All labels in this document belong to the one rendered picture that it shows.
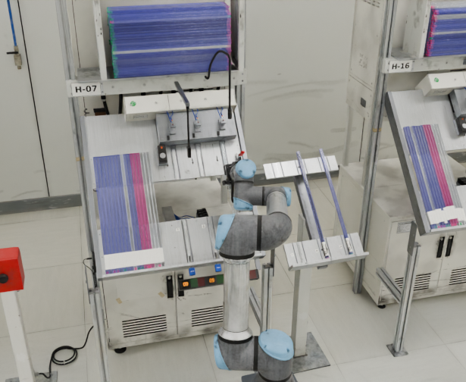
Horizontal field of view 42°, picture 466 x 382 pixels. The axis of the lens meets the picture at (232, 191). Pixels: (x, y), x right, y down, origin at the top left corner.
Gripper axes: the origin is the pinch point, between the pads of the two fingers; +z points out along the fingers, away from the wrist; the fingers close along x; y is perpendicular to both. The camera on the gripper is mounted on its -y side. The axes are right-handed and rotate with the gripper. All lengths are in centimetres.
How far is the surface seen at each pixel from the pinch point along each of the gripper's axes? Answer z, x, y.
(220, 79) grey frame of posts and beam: -0.7, -1.8, 46.4
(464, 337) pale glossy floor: 36, -121, -90
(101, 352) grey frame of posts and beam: 18, 62, -64
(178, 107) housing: 0.3, 18.0, 36.0
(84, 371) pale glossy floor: 55, 72, -77
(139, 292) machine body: 38, 42, -43
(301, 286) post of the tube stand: 17, -31, -50
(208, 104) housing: 0.4, 4.5, 36.3
